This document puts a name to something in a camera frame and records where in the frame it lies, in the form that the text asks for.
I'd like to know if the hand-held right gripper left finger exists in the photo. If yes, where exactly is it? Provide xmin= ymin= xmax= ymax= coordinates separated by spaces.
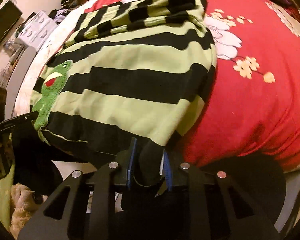
xmin=17 ymin=137 xmax=138 ymax=240

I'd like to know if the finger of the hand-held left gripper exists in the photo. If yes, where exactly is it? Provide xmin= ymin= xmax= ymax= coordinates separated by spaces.
xmin=0 ymin=111 xmax=39 ymax=136

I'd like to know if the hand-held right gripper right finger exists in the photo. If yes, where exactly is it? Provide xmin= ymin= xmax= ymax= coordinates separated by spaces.
xmin=163 ymin=151 xmax=280 ymax=240

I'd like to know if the green black striped frog sweater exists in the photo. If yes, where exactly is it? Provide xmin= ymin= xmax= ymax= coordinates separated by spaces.
xmin=30 ymin=0 xmax=218 ymax=188

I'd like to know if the pile of clothes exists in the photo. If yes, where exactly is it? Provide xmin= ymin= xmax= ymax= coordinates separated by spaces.
xmin=49 ymin=0 xmax=78 ymax=23

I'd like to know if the green cloth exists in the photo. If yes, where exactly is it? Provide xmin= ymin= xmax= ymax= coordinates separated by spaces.
xmin=0 ymin=162 xmax=16 ymax=230

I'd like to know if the black television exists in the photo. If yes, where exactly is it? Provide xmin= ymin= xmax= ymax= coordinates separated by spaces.
xmin=0 ymin=1 xmax=23 ymax=57

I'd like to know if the tan plush toy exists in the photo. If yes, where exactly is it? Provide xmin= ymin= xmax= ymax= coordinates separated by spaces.
xmin=9 ymin=184 xmax=49 ymax=239

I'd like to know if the white drawer unit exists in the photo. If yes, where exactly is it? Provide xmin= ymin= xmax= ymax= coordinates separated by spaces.
xmin=16 ymin=10 xmax=57 ymax=50

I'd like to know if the red floral blanket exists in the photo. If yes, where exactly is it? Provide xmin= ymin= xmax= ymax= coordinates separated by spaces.
xmin=85 ymin=0 xmax=300 ymax=173

